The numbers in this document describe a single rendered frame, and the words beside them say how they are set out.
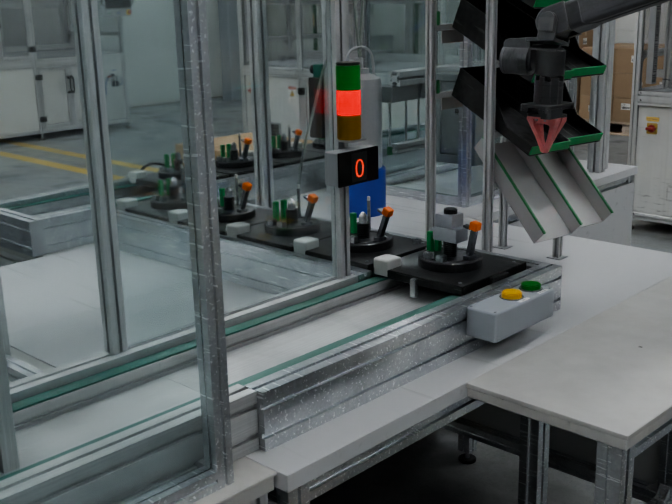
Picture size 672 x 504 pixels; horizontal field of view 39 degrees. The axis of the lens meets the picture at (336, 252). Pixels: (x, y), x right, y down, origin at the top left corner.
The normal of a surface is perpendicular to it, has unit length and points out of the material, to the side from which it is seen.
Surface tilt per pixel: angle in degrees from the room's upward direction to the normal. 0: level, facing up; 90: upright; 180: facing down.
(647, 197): 90
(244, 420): 90
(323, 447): 0
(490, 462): 0
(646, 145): 90
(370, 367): 90
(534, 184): 45
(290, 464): 0
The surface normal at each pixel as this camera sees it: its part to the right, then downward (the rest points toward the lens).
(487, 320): -0.69, 0.21
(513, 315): 0.73, 0.17
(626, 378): -0.03, -0.96
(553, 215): 0.40, -0.54
